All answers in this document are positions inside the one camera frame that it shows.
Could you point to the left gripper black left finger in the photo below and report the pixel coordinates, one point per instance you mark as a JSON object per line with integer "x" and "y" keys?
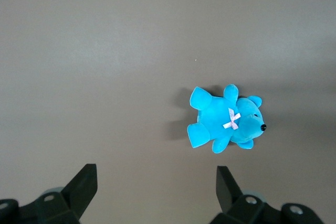
{"x": 76, "y": 195}

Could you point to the blue teddy bear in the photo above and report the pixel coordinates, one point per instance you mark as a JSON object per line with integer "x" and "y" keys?
{"x": 215, "y": 113}

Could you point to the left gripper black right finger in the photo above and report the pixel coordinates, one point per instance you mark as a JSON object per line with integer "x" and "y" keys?
{"x": 231, "y": 200}

